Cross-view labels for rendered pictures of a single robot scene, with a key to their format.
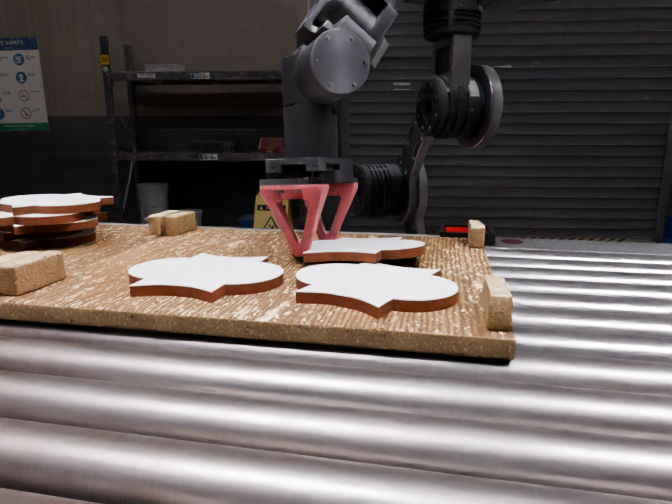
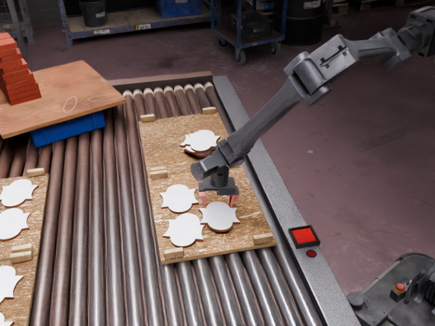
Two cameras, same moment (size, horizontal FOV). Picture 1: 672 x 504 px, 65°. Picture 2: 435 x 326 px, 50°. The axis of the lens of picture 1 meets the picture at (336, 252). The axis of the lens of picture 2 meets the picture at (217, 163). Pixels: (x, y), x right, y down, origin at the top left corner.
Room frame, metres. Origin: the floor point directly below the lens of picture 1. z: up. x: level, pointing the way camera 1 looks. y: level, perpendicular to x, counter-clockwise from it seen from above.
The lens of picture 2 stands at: (0.11, -1.05, 1.95)
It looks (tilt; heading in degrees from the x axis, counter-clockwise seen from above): 35 degrees down; 67
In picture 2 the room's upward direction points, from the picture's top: 1 degrees counter-clockwise
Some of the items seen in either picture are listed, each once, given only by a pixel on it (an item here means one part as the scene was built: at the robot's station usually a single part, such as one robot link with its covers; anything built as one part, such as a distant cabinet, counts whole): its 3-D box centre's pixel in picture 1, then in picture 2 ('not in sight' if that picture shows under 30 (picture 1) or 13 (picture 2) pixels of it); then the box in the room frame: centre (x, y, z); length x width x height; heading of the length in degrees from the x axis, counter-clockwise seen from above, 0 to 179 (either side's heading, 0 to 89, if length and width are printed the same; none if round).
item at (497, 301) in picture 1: (496, 300); (173, 253); (0.36, -0.12, 0.95); 0.06 x 0.02 x 0.03; 169
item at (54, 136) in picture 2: not in sight; (57, 112); (0.18, 0.85, 0.97); 0.31 x 0.31 x 0.10; 10
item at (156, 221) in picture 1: (165, 222); not in sight; (0.71, 0.24, 0.95); 0.06 x 0.02 x 0.03; 169
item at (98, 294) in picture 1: (291, 269); (206, 208); (0.54, 0.05, 0.93); 0.41 x 0.35 x 0.02; 79
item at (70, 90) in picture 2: not in sight; (48, 94); (0.16, 0.91, 1.03); 0.50 x 0.50 x 0.02; 10
